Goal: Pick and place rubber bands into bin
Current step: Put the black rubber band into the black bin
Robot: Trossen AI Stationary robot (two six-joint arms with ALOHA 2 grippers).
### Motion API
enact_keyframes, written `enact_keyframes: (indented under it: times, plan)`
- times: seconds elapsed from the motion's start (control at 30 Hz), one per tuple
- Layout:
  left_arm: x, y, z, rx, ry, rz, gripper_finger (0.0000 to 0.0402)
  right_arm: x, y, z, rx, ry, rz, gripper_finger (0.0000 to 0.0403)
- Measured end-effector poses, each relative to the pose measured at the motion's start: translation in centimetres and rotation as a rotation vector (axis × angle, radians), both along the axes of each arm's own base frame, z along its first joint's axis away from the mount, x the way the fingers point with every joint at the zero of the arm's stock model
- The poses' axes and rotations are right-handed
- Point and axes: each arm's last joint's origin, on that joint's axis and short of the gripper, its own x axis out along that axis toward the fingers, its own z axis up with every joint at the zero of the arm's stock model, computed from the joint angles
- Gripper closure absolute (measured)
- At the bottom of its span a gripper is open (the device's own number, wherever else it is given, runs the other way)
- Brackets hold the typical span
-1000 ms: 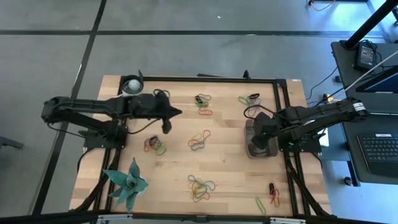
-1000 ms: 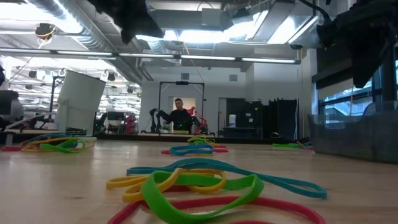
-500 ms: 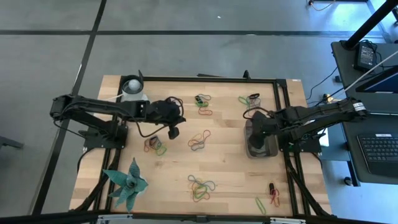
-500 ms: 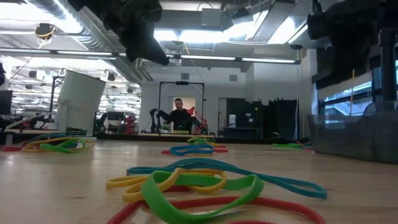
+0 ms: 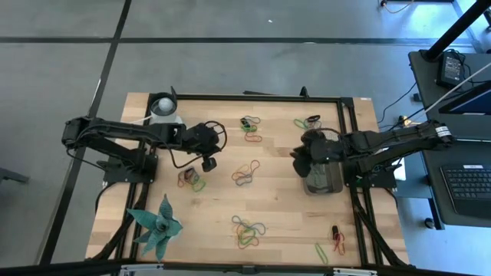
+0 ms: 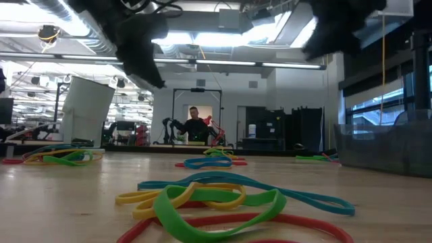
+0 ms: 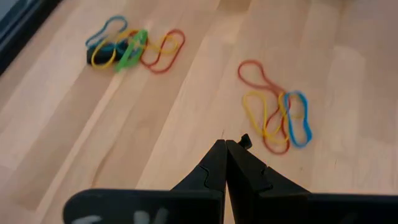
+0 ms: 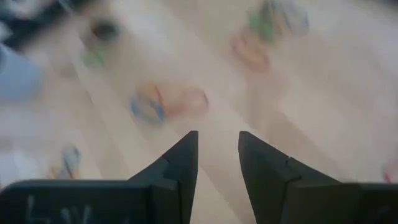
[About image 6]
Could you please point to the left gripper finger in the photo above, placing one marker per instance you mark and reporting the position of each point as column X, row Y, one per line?
column 146, row 76

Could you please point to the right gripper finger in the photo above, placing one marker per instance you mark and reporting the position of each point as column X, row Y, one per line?
column 330, row 49

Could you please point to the red rubber band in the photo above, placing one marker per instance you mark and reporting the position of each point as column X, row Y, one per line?
column 314, row 223
column 239, row 158
column 240, row 163
column 326, row 157
column 11, row 161

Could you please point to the long teal rubber band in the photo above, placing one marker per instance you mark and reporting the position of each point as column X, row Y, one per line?
column 148, row 185

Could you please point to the black background robot arm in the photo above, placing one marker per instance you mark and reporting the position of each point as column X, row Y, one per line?
column 175, row 124

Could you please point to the red background robot arm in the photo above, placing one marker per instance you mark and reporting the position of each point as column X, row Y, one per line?
column 207, row 119

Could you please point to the clear plastic bin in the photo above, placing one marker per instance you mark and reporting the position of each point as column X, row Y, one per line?
column 381, row 152

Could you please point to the small background monitor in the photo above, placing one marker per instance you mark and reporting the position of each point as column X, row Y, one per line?
column 125, row 126

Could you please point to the person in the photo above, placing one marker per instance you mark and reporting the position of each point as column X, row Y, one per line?
column 195, row 130

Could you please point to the long ceiling light bar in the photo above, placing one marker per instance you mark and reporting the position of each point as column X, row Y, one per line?
column 219, row 62

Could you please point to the black folding screen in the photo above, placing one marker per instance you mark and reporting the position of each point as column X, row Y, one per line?
column 308, row 128

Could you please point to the grey ceiling box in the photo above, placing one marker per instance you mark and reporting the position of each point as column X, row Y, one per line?
column 229, row 18

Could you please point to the black cabinet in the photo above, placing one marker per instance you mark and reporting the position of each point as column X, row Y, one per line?
column 266, row 128

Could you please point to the white canister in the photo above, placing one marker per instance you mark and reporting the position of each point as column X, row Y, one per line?
column 252, row 131

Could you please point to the black monitor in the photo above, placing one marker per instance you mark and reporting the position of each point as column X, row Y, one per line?
column 6, row 111

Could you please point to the black gantry frame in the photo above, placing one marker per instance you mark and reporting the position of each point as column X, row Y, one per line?
column 197, row 89

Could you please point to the black table frame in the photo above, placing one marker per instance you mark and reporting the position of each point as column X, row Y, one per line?
column 152, row 149

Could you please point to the black post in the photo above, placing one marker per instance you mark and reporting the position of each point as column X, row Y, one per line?
column 422, row 77

